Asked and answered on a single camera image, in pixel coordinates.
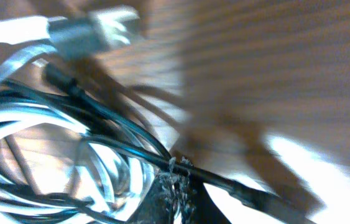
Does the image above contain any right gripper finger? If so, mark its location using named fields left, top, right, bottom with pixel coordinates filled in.
left=127, top=157, right=230, bottom=224

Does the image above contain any black usb cable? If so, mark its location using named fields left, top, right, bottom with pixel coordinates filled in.
left=0, top=62, right=318, bottom=224

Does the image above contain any white usb cable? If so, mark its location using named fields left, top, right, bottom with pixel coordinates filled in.
left=0, top=4, right=163, bottom=224

